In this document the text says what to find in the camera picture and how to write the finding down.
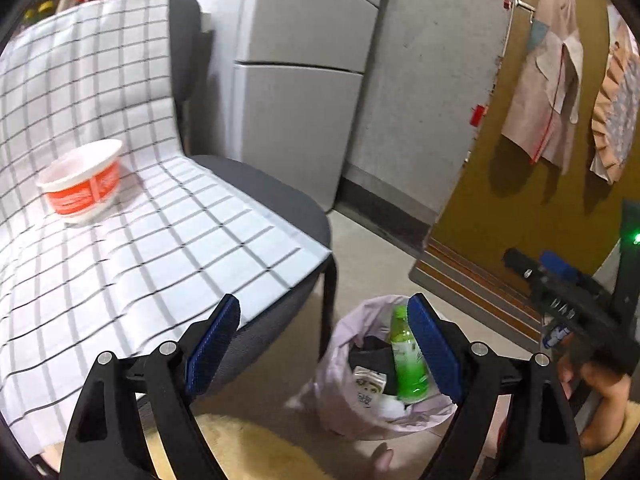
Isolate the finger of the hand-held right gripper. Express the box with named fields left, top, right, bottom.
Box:
left=502, top=247, right=548, bottom=286
left=541, top=251, right=576, bottom=278

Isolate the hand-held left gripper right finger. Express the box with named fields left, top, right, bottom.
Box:
left=406, top=294, right=587, bottom=480

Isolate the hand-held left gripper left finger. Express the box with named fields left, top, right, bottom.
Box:
left=60, top=294, right=242, bottom=480

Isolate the green plastic bottle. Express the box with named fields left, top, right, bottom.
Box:
left=389, top=306, right=431, bottom=403

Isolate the black foil packet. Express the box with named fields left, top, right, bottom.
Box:
left=348, top=337, right=401, bottom=396

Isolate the white tissue paper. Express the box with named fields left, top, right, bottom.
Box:
left=377, top=394, right=417, bottom=420

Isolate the clear printed plastic wrapper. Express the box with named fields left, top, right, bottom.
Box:
left=352, top=366, right=388, bottom=411

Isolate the pale pink trash bag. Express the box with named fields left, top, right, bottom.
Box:
left=285, top=296, right=458, bottom=441

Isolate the person's right forearm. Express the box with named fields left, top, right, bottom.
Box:
left=577, top=405, right=633, bottom=458

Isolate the person's right hand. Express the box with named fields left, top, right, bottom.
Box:
left=555, top=350, right=633, bottom=411

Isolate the person's foot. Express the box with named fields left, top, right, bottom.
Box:
left=372, top=442, right=396, bottom=480

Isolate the chair with checked cloth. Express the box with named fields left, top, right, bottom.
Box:
left=0, top=0, right=335, bottom=461

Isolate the dark grey chair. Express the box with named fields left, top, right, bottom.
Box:
left=30, top=0, right=341, bottom=476

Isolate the patterned hanging garment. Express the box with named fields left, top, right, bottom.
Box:
left=590, top=2, right=640, bottom=183

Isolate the pink hanging apron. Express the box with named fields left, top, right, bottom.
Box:
left=501, top=0, right=585, bottom=176

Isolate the white and orange paper bowl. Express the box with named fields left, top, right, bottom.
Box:
left=36, top=139, right=124, bottom=226

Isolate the grey cabinet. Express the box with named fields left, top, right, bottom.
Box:
left=180, top=0, right=391, bottom=213

